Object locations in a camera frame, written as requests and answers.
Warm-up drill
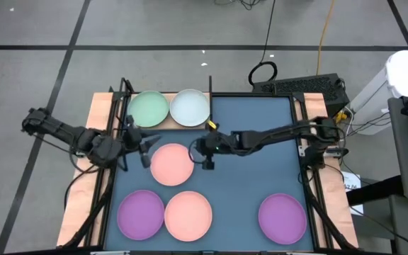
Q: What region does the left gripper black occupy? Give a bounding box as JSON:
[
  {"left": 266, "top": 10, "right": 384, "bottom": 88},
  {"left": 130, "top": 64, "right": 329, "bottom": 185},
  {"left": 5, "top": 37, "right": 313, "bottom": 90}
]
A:
[{"left": 121, "top": 115, "right": 162, "bottom": 170}]

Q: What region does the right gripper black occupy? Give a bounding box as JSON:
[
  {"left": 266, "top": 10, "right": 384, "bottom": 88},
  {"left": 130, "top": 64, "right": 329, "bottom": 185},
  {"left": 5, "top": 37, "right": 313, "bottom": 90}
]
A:
[{"left": 195, "top": 122, "right": 220, "bottom": 171}]

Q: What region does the pink round plate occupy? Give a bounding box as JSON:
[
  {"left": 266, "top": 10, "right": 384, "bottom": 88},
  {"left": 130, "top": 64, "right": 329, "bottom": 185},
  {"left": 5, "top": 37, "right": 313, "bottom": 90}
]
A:
[
  {"left": 164, "top": 191, "right": 213, "bottom": 243},
  {"left": 149, "top": 142, "right": 195, "bottom": 187}
]

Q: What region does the mint green round plate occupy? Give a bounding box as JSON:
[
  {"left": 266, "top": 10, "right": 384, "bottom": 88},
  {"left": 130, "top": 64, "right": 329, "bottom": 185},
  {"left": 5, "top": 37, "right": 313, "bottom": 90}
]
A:
[{"left": 127, "top": 90, "right": 170, "bottom": 128}]

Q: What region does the white round plate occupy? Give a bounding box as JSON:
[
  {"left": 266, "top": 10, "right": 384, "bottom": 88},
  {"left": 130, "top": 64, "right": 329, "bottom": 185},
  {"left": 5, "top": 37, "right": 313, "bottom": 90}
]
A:
[{"left": 169, "top": 89, "right": 211, "bottom": 128}]

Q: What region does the purple round plate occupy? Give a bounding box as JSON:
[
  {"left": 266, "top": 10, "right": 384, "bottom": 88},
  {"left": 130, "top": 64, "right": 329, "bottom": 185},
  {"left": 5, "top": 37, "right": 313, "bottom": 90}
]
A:
[
  {"left": 116, "top": 189, "right": 166, "bottom": 242},
  {"left": 258, "top": 193, "right": 308, "bottom": 246}
]

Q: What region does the wooden table side board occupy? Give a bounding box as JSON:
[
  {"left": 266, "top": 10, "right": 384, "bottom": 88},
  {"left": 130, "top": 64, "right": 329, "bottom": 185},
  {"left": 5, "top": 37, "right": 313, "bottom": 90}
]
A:
[
  {"left": 294, "top": 92, "right": 360, "bottom": 249},
  {"left": 57, "top": 92, "right": 120, "bottom": 248}
]

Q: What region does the black computer case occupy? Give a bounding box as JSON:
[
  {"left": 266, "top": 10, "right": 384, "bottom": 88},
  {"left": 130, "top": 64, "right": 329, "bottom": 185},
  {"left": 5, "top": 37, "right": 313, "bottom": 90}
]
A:
[{"left": 251, "top": 73, "right": 351, "bottom": 118}]

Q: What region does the white paper label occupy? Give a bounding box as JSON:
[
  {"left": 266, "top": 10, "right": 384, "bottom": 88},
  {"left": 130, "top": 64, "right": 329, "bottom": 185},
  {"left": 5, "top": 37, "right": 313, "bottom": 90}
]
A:
[{"left": 341, "top": 171, "right": 365, "bottom": 216}]

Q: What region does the black cart bar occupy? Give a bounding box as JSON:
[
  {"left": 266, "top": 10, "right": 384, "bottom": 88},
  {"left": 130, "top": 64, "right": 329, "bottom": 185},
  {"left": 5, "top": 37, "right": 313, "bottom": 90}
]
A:
[{"left": 345, "top": 175, "right": 405, "bottom": 207}]

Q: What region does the white bin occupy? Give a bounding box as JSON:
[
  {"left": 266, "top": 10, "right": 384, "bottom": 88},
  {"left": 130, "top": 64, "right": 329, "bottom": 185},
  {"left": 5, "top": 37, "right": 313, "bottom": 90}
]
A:
[{"left": 348, "top": 49, "right": 408, "bottom": 136}]

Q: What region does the blue right gripper cable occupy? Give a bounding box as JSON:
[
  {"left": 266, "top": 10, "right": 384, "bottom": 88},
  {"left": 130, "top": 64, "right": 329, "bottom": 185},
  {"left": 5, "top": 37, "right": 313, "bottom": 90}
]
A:
[{"left": 188, "top": 137, "right": 208, "bottom": 166}]

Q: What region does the black metal shelf frame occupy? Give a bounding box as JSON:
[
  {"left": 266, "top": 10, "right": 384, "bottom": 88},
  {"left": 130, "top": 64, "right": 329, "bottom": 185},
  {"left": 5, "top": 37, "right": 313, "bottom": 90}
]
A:
[{"left": 118, "top": 75, "right": 215, "bottom": 132}]

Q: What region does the black table frame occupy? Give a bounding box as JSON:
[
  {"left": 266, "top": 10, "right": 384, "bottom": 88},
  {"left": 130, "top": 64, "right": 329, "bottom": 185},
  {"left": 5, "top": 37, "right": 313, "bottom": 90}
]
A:
[{"left": 57, "top": 84, "right": 359, "bottom": 255}]

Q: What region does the black arm base cable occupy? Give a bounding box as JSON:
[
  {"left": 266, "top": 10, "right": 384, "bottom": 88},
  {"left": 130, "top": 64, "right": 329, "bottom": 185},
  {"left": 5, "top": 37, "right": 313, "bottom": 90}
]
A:
[{"left": 63, "top": 163, "right": 97, "bottom": 210}]

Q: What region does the black hanging cable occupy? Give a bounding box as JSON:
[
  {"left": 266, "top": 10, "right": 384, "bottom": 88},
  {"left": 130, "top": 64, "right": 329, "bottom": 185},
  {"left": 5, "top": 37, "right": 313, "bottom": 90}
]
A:
[{"left": 248, "top": 0, "right": 278, "bottom": 86}]

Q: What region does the yellow hanging cable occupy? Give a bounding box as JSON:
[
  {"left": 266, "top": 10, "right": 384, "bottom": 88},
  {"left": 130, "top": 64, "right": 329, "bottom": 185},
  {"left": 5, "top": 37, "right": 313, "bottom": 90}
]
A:
[{"left": 316, "top": 0, "right": 336, "bottom": 76}]

